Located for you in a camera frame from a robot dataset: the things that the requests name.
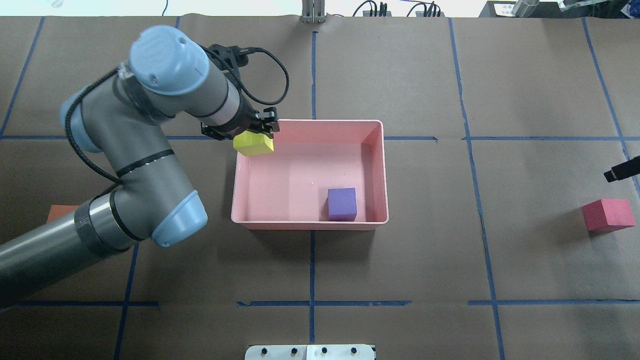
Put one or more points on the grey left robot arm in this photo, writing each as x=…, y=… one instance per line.
x=114, y=126

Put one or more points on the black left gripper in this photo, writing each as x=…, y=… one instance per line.
x=243, y=125

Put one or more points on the pink plastic bin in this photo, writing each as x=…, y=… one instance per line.
x=288, y=189

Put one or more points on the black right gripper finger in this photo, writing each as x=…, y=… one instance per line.
x=623, y=171

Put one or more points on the orange foam block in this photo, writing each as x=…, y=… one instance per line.
x=57, y=211

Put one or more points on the red foam block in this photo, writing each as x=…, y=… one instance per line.
x=608, y=215

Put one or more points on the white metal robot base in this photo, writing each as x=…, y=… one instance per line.
x=311, y=352

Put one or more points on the yellow foam block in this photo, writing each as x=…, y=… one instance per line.
x=251, y=144

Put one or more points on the purple foam block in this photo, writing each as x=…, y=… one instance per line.
x=342, y=204

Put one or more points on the grey metal post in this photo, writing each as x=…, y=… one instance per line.
x=313, y=11

